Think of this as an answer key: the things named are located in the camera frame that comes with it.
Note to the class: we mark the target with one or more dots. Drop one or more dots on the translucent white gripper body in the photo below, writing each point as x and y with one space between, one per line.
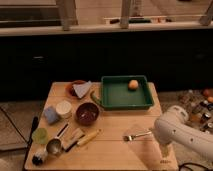
165 150

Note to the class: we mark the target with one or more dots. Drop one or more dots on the silver metal fork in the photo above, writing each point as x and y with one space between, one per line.
128 138

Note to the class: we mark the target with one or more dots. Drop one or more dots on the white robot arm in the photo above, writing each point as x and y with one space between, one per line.
171 126

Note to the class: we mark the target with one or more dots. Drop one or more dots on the purple bowl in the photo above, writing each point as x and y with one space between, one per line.
87 114

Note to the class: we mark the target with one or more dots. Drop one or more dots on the orange bowl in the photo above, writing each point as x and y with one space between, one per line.
69 90

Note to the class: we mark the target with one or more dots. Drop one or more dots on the orange ball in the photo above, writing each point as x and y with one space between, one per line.
133 85

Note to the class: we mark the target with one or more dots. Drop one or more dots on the green plastic tray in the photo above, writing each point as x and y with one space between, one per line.
115 94

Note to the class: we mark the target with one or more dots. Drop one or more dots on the green pepper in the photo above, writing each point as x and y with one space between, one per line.
94 98

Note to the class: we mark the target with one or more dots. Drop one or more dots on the grey triangular cloth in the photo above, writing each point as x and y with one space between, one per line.
81 89

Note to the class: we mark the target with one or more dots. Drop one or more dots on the white round container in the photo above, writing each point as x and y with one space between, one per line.
64 109

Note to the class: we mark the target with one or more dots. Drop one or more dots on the metal measuring cup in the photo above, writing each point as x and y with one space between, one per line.
54 146

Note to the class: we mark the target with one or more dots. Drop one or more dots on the green plastic cup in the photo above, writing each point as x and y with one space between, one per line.
40 136

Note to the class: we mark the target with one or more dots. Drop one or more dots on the black stand left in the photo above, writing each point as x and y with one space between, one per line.
33 128

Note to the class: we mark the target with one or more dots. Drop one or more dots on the yellow handled knife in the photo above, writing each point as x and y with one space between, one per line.
85 139

